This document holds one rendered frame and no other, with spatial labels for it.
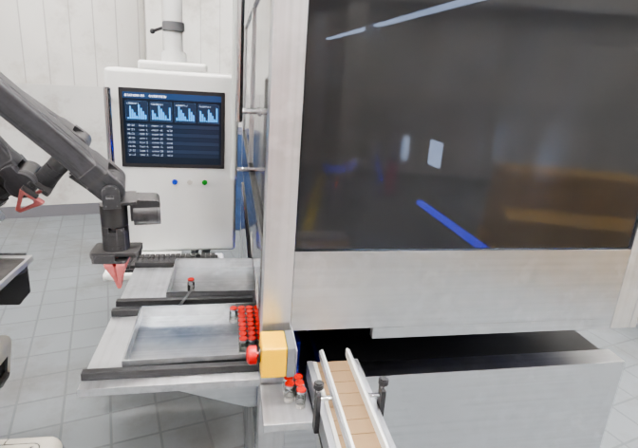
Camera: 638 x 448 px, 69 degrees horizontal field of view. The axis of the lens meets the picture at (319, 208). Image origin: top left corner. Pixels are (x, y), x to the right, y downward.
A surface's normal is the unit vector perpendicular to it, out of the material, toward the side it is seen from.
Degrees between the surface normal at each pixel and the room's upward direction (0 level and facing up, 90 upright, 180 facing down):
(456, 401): 90
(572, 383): 90
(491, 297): 90
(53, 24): 90
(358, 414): 0
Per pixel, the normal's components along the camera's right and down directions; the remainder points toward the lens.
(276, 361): 0.18, 0.29
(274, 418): 0.07, -0.96
